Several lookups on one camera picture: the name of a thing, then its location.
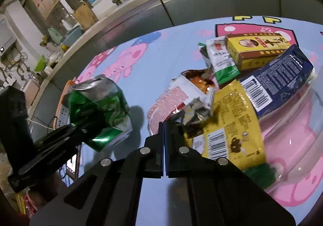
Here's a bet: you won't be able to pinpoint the green wrapper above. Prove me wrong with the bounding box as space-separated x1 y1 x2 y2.
243 163 277 190

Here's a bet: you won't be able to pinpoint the silver red snack wrapper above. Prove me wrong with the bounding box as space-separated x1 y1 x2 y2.
148 76 216 136

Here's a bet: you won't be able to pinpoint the clear plastic container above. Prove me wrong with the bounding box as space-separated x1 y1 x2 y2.
257 65 323 191

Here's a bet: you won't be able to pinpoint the dark blue snack packet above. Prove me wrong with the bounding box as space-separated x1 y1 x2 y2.
238 44 315 118

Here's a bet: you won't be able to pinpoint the wooden cutting board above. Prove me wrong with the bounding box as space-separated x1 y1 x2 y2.
73 3 99 30

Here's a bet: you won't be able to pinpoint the crushed green drink can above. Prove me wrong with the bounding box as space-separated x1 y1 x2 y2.
66 75 134 153

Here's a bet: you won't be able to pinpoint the brown orange snack packet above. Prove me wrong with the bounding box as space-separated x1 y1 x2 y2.
180 68 217 95

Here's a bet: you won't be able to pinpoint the white power strip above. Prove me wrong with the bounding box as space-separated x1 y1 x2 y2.
56 78 76 128

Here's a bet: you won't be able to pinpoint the yellow snack packet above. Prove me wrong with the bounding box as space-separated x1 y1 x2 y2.
183 79 266 168

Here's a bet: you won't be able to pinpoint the blue plastic basin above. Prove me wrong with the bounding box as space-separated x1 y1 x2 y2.
62 26 84 47

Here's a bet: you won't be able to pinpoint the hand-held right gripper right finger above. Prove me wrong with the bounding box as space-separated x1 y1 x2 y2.
164 117 296 226

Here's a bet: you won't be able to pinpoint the yellow red cardboard box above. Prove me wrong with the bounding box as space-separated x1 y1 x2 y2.
225 32 293 71

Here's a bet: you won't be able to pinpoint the white green packet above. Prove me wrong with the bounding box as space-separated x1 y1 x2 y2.
197 36 241 85

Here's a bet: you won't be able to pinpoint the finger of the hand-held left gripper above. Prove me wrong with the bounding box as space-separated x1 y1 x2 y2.
8 137 88 194
32 111 108 152

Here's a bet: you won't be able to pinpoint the grey kitchen counter cabinets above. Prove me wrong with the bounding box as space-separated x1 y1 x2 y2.
25 0 323 136

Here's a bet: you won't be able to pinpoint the light green container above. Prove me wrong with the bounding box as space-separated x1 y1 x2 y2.
48 26 65 45

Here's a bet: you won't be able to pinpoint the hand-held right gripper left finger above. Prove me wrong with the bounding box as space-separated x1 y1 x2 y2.
29 122 165 226

